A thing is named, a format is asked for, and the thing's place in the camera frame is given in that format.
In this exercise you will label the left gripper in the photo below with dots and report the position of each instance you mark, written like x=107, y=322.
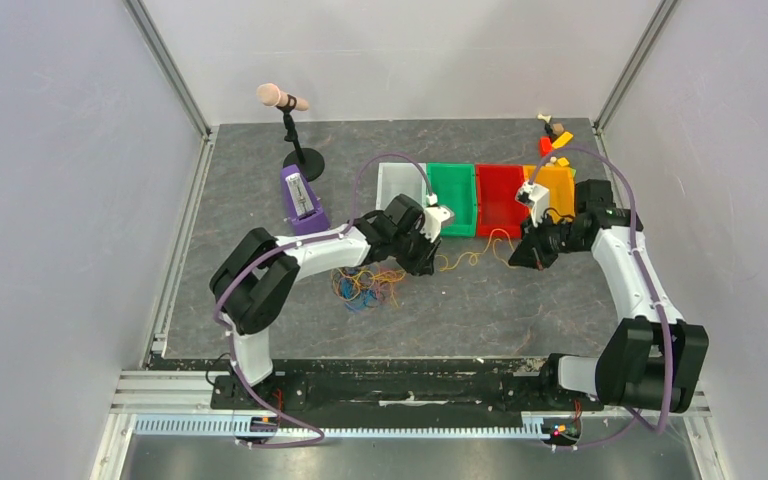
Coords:
x=424, y=264

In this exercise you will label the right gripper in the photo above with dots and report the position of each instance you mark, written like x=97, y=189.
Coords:
x=537, y=240

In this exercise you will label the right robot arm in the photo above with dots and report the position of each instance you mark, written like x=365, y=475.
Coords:
x=654, y=358

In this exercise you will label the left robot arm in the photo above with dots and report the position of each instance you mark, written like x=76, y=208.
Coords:
x=253, y=283

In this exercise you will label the red plastic bin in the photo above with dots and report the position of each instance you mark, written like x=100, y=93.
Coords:
x=498, y=209

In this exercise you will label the yellow plastic bin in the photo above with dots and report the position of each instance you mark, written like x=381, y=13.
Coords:
x=560, y=183

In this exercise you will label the white plastic bin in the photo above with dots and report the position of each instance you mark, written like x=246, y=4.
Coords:
x=396, y=178

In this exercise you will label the green plastic bin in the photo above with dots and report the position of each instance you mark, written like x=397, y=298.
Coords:
x=455, y=186

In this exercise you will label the red toy block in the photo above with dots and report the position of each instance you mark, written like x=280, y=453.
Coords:
x=545, y=146

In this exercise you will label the yellow toy block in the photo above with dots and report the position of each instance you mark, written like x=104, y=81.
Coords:
x=562, y=140

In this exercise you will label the purple metronome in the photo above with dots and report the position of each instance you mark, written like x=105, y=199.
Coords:
x=305, y=212

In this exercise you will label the black microphone stand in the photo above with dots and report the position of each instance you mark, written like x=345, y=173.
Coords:
x=310, y=162

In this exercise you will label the pink microphone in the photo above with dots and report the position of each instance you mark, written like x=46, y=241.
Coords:
x=270, y=95

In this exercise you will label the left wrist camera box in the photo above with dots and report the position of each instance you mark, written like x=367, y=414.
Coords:
x=435, y=219

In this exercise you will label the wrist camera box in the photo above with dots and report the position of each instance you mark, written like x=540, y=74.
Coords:
x=536, y=198
x=435, y=219

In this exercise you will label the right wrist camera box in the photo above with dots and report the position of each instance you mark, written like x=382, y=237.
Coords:
x=536, y=198

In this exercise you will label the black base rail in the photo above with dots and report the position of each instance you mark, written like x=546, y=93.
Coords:
x=416, y=392

